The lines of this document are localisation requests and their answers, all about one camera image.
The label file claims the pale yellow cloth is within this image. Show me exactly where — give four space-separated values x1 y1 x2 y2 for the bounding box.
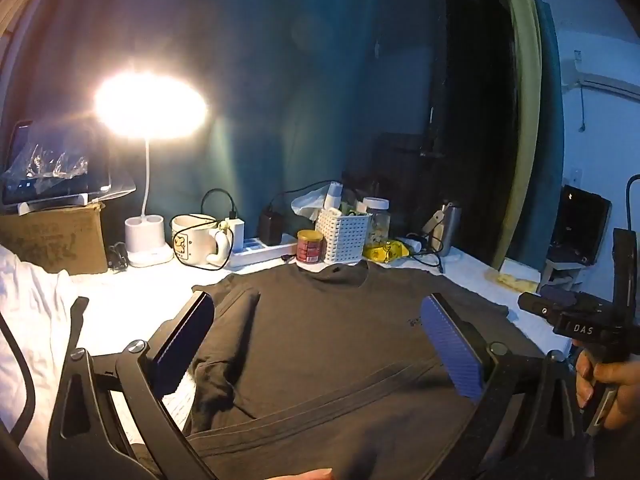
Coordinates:
495 257 542 292

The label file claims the white plug charger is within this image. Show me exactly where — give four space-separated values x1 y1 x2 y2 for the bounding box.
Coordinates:
225 217 246 256

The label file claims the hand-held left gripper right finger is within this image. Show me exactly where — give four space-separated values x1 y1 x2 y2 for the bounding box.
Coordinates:
421 291 593 480

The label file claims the small black metal object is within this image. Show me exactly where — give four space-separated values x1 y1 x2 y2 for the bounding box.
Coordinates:
107 242 129 274

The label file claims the white quilted mat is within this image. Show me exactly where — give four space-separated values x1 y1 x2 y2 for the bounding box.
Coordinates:
50 245 551 441

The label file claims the white tablet stand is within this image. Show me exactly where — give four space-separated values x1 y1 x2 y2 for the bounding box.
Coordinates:
17 192 89 217

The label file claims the black box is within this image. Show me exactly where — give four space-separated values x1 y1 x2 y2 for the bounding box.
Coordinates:
549 185 614 267

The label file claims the dark grey shirt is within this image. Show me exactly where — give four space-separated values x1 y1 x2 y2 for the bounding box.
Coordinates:
130 260 591 480

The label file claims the black power adapter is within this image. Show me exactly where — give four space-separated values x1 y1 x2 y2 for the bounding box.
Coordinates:
257 210 284 247

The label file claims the white tissue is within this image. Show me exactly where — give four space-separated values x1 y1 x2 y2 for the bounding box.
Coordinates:
291 185 331 222

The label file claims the glass jar with white lid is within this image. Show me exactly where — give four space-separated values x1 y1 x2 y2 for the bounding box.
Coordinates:
362 197 391 242

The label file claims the yellow snack packet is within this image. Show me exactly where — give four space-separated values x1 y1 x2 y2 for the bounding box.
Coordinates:
362 240 412 264

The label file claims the white plastic basket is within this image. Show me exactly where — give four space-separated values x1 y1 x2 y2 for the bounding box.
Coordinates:
316 208 374 265

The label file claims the yellow-green door frame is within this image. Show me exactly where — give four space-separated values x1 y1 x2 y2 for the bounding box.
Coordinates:
492 0 544 271

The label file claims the thin black cable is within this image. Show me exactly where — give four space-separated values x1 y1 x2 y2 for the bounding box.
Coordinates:
400 232 447 274

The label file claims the cardboard box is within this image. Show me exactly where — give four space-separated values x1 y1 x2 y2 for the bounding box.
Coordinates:
0 202 109 276

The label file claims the grey metal bottle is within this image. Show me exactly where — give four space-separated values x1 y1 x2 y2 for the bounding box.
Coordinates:
424 201 461 257

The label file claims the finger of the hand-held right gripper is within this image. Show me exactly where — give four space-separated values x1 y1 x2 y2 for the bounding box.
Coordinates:
517 282 577 320

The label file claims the white shirt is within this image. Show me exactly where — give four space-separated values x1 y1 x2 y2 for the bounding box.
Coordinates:
0 245 86 461

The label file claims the white desk lamp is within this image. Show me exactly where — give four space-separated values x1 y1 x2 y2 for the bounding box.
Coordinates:
95 72 208 267

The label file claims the white mug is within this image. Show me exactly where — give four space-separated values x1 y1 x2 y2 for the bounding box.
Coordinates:
171 214 234 267

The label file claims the person's left hand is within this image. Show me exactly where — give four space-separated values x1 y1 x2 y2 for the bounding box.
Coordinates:
265 467 334 480

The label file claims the person's right hand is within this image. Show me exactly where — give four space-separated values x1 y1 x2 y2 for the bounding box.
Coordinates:
575 350 640 431

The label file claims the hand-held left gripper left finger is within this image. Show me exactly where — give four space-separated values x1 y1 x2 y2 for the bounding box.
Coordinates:
47 290 216 480

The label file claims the red can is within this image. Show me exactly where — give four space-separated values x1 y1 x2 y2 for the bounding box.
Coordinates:
296 230 325 265

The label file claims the teal curtain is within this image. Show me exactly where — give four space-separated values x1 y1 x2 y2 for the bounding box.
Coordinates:
30 0 451 261

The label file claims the white power strip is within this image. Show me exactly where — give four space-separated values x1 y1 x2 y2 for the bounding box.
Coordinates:
230 232 301 269

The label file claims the black charger cable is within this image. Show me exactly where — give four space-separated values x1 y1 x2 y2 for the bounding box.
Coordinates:
201 188 237 222

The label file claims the black strap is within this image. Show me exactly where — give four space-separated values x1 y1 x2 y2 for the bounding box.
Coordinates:
70 297 91 357

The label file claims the laptop in plastic bag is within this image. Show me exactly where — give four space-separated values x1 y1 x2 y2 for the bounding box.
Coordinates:
0 120 114 207

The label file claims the thick black cable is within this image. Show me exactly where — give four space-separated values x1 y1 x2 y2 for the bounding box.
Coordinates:
0 310 37 442

